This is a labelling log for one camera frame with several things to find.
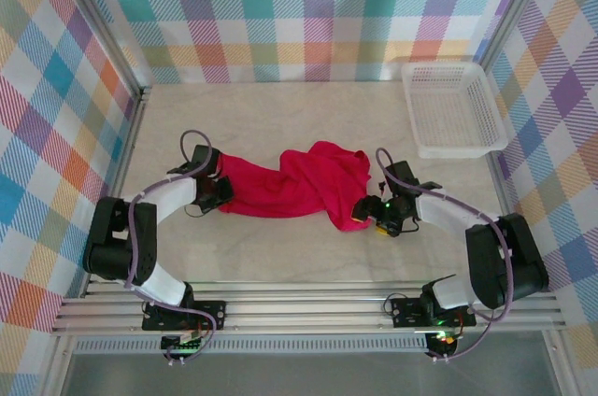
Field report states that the aluminium frame post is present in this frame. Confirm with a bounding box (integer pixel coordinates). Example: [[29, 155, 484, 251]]
[[49, 0, 155, 93], [471, 0, 562, 70]]

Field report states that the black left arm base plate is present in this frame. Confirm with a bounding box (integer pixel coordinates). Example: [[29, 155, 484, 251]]
[[141, 300, 228, 332]]

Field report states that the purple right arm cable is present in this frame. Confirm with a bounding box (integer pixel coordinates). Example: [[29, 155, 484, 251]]
[[375, 147, 518, 362]]

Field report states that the grey perforated cable duct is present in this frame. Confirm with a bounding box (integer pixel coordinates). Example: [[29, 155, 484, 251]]
[[73, 337, 430, 355]]

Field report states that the aluminium side rail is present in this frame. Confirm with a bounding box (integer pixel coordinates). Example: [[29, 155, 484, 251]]
[[483, 150, 536, 292], [81, 85, 153, 297]]

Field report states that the red t-shirt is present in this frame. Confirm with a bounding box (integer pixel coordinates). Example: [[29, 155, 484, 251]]
[[215, 139, 375, 233]]

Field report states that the aluminium slotted base rail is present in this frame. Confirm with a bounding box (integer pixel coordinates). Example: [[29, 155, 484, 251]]
[[50, 279, 567, 336]]

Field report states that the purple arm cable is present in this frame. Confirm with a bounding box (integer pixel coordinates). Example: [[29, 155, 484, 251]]
[[375, 147, 518, 362], [125, 129, 221, 365]]

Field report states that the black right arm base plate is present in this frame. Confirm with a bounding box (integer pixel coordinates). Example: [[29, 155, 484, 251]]
[[390, 296, 477, 328]]

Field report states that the white perforated plastic basket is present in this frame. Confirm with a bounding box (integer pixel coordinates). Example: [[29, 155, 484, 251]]
[[400, 62, 510, 160]]

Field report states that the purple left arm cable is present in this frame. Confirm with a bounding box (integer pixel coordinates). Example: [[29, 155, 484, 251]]
[[125, 129, 221, 365]]

